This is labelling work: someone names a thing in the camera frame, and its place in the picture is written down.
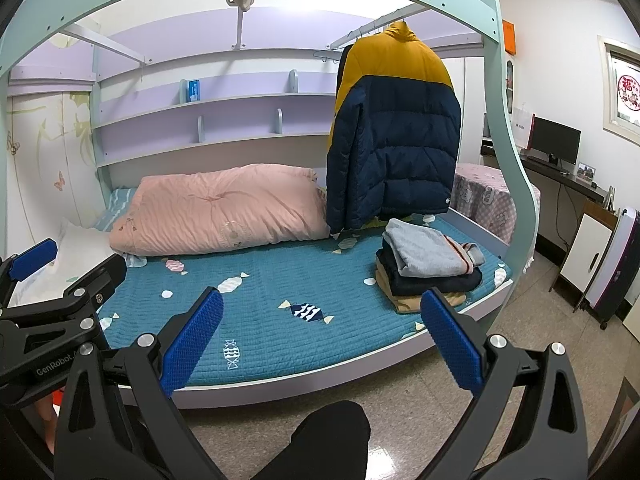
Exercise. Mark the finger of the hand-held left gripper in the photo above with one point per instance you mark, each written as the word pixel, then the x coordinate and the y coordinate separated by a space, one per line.
pixel 32 260
pixel 95 285

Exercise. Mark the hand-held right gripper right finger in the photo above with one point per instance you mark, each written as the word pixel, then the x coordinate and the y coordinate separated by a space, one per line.
pixel 450 340

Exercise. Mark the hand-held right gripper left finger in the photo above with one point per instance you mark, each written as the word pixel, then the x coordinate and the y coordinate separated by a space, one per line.
pixel 195 340

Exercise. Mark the grey and navy zip jacket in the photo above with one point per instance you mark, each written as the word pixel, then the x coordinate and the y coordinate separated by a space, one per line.
pixel 425 255

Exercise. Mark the person's left hand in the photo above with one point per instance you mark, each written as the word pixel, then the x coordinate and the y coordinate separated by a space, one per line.
pixel 47 420

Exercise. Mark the white pillow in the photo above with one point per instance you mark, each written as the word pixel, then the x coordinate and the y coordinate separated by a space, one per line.
pixel 75 255

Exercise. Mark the light blue striped cloth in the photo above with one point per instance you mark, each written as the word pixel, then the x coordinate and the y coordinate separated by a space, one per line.
pixel 135 260

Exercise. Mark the folded tan garment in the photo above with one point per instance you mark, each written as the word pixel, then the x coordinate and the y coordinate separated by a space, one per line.
pixel 402 304

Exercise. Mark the folded navy garment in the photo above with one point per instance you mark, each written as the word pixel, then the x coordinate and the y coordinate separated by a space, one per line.
pixel 415 285

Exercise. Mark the blue striped pillow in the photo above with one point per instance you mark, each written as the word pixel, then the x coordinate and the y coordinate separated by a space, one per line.
pixel 115 210

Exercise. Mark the white butterfly wardrobe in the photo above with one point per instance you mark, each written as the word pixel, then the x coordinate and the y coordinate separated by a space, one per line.
pixel 45 160

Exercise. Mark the teal quilted bed pad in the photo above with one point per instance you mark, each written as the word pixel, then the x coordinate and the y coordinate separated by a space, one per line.
pixel 300 280

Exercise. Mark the pink quilt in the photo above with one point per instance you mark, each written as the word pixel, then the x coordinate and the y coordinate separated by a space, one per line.
pixel 220 210

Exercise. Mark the person's black trousers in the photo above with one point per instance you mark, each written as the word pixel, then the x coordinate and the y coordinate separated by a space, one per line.
pixel 320 440

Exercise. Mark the white and purple suitcase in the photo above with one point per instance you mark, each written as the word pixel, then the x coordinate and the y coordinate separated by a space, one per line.
pixel 612 280

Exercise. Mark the yellow and navy puffer jacket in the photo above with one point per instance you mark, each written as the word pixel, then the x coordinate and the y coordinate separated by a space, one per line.
pixel 395 150

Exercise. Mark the dark desk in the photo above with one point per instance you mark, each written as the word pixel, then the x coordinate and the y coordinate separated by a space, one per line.
pixel 565 177

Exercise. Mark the small blue box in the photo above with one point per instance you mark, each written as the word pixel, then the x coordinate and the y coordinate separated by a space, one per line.
pixel 194 90

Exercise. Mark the white paper bag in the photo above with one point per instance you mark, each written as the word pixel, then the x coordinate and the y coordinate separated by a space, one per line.
pixel 522 130

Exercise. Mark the black computer monitor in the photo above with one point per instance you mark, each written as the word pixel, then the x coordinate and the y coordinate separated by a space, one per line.
pixel 555 140

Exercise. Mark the window with red decoration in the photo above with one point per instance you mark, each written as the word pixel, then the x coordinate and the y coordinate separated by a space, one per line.
pixel 627 95

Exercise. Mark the lilac wall shelf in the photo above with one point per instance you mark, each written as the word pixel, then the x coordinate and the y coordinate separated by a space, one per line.
pixel 225 115

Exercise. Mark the small photo frame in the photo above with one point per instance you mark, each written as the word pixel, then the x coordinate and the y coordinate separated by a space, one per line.
pixel 586 171

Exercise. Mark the teal bed frame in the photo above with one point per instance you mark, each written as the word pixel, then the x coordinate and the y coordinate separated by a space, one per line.
pixel 505 110

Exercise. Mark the white clothes rail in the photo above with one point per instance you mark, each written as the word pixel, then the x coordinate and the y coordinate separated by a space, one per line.
pixel 350 35

